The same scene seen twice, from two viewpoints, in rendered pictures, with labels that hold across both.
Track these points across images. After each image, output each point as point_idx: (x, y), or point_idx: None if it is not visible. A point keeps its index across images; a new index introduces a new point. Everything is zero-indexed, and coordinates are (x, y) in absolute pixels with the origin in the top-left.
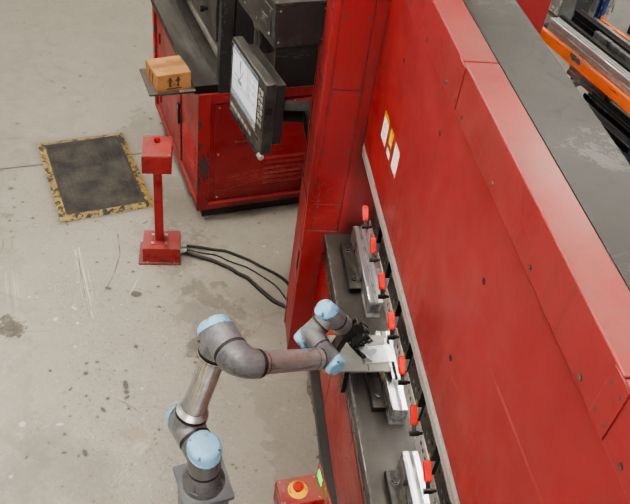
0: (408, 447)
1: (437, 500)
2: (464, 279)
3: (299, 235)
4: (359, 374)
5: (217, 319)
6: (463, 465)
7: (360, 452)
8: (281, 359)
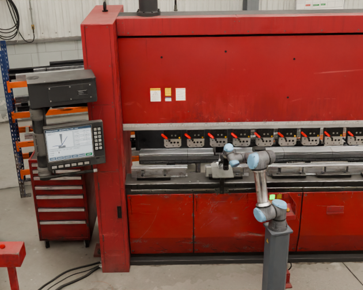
0: None
1: (310, 137)
2: (280, 70)
3: (113, 199)
4: None
5: (255, 153)
6: (318, 110)
7: None
8: None
